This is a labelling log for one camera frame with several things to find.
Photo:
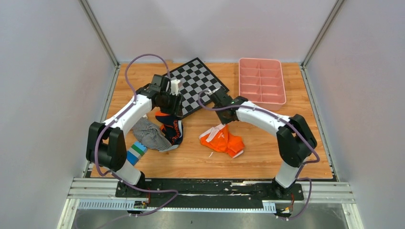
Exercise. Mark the black white checkerboard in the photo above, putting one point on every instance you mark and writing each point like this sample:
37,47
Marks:
195,77

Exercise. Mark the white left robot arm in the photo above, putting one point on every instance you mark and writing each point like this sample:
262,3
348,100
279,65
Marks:
106,144

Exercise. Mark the white slotted cable duct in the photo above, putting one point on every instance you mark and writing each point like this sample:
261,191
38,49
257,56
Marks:
132,205

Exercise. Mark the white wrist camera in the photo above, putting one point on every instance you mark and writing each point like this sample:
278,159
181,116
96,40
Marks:
175,86
215,91

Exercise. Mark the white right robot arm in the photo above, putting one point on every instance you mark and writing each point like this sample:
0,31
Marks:
295,140

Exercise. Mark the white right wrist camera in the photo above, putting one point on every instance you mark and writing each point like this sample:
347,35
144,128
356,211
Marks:
215,91

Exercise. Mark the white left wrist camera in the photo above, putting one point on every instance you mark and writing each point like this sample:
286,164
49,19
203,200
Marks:
175,86

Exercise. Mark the pink compartment tray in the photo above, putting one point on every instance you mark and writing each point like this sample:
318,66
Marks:
261,81

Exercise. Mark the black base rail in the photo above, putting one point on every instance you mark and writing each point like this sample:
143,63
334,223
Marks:
209,193

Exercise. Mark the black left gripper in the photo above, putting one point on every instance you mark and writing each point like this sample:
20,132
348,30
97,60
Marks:
176,109

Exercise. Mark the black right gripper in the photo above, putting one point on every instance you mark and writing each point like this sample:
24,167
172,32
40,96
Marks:
224,120

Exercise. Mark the grey striped underwear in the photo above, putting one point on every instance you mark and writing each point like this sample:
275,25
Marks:
150,135

